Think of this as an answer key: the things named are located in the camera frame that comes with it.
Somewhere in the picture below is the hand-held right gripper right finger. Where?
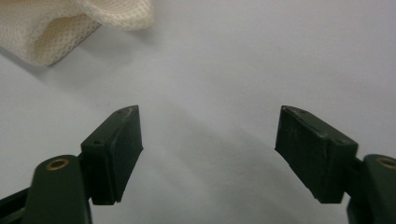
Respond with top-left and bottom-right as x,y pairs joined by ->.
275,105 -> 360,204

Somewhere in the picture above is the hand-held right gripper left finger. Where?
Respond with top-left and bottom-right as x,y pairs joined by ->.
80,105 -> 144,206

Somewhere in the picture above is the white mesh laundry bag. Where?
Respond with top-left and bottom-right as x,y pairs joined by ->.
0,0 -> 155,67

